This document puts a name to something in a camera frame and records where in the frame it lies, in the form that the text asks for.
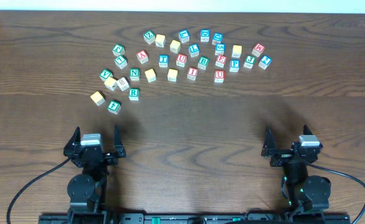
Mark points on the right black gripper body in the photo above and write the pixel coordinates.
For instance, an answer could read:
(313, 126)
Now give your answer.
(290, 157)

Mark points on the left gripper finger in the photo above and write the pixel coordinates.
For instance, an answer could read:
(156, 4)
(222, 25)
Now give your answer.
(117, 143)
(73, 143)

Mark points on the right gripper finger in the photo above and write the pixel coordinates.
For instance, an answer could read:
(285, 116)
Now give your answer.
(269, 147)
(306, 130)

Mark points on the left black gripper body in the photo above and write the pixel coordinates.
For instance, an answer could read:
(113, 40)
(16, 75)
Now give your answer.
(94, 154)

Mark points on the green N block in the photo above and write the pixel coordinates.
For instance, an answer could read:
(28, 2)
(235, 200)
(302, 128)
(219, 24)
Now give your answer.
(134, 74)

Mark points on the red E block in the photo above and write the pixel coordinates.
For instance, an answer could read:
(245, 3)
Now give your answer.
(220, 61)

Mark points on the red u block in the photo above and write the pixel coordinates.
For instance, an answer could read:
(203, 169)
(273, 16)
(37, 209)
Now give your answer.
(181, 60)
(219, 76)

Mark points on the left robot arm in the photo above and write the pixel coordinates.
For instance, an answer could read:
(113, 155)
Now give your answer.
(87, 191)

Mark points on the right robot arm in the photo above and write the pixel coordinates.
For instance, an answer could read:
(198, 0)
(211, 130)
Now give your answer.
(306, 193)

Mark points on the green 4 block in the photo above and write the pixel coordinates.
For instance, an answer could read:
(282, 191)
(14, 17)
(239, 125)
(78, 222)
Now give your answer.
(114, 107)

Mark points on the yellow G block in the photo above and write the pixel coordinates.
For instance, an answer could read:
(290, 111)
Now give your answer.
(97, 98)

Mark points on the green R block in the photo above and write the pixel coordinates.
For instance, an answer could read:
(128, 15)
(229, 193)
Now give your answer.
(134, 94)

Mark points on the yellow K block left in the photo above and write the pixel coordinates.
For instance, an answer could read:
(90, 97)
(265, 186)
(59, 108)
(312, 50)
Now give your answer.
(111, 83)

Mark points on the yellow k block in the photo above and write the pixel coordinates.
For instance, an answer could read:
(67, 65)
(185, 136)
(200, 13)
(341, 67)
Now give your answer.
(236, 51)
(111, 83)

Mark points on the plain pineapple block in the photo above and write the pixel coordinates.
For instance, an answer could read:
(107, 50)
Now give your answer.
(123, 84)

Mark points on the green V block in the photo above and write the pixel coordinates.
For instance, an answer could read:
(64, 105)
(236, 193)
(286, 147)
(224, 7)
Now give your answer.
(105, 74)

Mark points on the yellow O block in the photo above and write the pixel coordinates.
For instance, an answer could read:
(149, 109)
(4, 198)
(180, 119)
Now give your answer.
(150, 75)

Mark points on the blue 2 block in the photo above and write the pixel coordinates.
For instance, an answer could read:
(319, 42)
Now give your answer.
(264, 62)

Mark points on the green J block right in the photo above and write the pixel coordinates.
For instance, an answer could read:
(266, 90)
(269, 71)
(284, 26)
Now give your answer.
(249, 61)

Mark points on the green j block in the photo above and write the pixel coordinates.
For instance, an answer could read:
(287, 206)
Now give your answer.
(249, 61)
(118, 50)

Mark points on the green 7 block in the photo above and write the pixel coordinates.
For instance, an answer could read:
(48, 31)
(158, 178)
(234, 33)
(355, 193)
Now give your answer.
(121, 62)

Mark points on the blue P block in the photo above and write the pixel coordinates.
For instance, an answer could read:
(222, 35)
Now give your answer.
(234, 66)

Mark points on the yellow block centre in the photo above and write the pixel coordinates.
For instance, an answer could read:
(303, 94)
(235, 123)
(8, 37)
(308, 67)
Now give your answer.
(172, 75)

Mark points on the red A block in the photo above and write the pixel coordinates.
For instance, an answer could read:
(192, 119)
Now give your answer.
(142, 56)

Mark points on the red M block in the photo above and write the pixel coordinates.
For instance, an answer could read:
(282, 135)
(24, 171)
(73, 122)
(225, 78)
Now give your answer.
(258, 50)

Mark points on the green J block left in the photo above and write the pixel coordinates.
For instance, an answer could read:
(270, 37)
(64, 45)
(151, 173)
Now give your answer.
(118, 50)

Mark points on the blue T block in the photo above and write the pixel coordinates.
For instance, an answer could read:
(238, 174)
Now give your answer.
(163, 61)

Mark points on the yellow K block right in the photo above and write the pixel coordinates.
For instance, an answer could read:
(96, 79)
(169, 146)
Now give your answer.
(236, 51)

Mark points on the red I block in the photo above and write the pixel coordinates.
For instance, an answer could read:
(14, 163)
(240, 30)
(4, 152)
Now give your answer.
(192, 73)

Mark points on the green B block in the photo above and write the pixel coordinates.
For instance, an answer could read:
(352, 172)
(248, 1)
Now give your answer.
(203, 62)

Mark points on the blue 5 block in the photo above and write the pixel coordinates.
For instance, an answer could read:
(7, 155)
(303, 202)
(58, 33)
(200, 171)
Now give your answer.
(220, 49)

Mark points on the green Z block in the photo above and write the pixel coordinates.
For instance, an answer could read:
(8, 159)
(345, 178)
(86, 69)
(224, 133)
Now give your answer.
(149, 37)

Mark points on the yellow block top row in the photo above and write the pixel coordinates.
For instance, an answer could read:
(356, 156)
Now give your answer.
(160, 40)

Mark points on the yellow Q block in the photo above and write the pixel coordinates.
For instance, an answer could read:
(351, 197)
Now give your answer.
(175, 46)

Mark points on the blue D block right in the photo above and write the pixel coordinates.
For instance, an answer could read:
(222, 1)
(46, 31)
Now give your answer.
(217, 38)

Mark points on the blue L block middle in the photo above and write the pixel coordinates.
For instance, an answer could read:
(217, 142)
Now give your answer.
(194, 50)

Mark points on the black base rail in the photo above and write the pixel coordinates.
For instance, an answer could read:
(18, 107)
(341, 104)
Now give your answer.
(139, 218)

